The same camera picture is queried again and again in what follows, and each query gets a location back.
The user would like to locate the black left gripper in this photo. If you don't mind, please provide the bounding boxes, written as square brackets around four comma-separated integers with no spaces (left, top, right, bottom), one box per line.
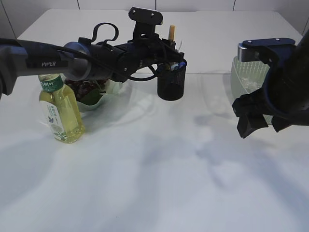
[118,22,184,80]

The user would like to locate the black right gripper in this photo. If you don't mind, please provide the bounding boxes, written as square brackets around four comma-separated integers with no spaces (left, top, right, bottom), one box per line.
[232,88,295,139]

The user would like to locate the gold glitter pen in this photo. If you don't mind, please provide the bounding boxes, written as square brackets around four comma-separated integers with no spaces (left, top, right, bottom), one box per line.
[168,25,175,44]

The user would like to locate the transparent plastic ruler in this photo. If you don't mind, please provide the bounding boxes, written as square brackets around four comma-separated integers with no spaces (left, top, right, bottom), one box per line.
[177,41,182,52]

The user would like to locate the blue capped scissors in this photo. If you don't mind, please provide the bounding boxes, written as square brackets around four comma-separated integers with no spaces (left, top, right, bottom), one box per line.
[170,61,186,71]

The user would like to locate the clear plastic sheet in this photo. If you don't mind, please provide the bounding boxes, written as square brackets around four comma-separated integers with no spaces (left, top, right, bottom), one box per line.
[241,78,262,94]

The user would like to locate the purple artificial grape bunch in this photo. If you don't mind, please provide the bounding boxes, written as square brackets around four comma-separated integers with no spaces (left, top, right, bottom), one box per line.
[64,79,107,105]

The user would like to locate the green tea plastic bottle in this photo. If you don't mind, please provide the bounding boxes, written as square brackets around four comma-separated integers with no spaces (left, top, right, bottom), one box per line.
[38,74,85,144]

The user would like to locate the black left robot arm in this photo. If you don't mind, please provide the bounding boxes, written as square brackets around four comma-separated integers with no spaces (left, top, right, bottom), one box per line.
[0,22,186,101]

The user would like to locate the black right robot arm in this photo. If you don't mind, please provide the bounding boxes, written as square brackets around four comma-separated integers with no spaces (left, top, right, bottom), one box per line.
[232,34,309,138]

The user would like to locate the black mesh pen holder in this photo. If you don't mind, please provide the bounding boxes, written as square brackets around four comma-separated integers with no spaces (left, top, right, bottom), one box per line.
[157,59,187,101]

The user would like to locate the green woven plastic basket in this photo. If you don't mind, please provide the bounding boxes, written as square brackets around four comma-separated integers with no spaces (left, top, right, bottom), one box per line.
[230,54,276,126]

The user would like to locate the light green wavy plate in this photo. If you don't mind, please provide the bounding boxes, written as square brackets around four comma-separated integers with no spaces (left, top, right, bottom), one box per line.
[61,74,128,112]

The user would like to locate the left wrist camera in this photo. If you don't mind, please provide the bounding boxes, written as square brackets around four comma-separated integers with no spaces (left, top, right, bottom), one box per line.
[128,7,163,25]

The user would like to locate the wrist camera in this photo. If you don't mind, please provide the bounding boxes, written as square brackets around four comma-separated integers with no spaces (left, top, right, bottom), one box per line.
[128,7,163,25]
[238,38,295,64]

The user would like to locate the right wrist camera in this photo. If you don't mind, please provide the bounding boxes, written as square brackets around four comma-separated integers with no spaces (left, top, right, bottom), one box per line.
[238,38,295,64]

